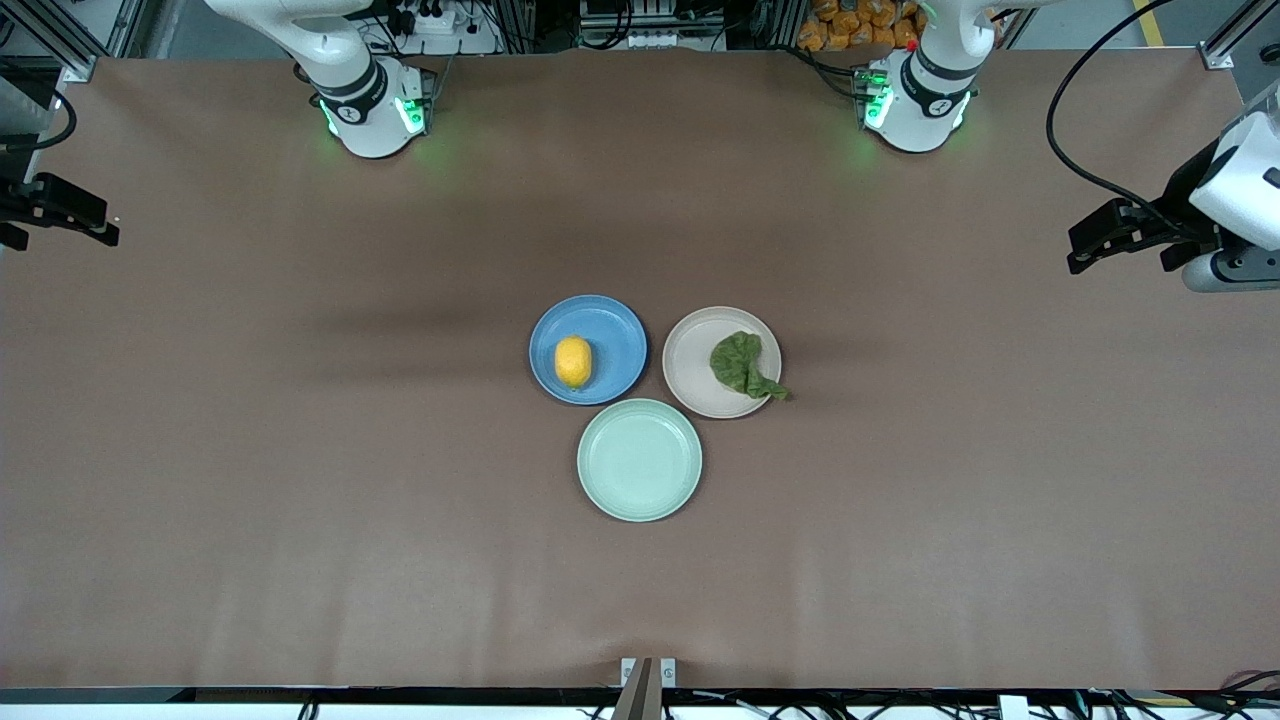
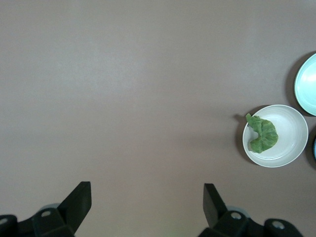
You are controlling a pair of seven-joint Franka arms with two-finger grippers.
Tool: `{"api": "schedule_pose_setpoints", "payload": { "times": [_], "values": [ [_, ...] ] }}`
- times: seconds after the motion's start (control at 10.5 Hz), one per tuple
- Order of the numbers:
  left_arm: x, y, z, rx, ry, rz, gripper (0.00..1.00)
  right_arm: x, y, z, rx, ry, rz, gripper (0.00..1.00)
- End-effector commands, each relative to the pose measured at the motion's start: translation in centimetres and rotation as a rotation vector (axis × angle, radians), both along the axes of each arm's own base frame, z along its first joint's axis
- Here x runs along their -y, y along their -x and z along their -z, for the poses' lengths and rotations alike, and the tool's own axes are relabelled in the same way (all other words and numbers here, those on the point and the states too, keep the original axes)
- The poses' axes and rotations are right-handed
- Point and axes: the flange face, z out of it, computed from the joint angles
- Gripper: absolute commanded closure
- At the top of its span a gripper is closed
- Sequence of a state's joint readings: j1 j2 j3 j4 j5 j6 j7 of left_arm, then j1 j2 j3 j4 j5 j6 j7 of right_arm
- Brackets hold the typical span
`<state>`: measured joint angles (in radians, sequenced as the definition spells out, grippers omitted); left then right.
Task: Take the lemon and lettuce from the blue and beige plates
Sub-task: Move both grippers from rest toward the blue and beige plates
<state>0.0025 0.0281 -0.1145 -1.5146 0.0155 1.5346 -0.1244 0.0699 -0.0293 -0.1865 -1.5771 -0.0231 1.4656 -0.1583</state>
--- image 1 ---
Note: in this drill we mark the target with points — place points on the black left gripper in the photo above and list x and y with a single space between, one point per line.
1184 197

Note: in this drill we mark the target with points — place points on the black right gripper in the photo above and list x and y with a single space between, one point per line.
22 199

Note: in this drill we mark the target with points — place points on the green lettuce leaf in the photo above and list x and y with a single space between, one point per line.
738 362

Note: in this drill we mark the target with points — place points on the yellow lemon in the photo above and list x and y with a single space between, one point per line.
573 361

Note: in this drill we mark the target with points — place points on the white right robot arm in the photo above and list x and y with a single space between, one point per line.
360 95

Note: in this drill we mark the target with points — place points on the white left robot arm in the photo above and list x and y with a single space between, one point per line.
930 100

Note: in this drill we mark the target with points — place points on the orange snack bags pile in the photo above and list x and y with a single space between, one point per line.
850 25

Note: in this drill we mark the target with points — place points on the white power strip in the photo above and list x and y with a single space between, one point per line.
430 18

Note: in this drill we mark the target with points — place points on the brown table cover sheet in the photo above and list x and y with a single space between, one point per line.
300 550

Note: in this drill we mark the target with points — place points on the beige round plate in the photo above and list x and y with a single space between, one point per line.
690 365

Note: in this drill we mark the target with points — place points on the blue round plate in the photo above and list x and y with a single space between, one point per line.
615 345

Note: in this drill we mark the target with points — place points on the pale green round plate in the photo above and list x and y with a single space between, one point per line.
640 460

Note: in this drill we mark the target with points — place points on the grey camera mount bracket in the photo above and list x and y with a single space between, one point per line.
648 685

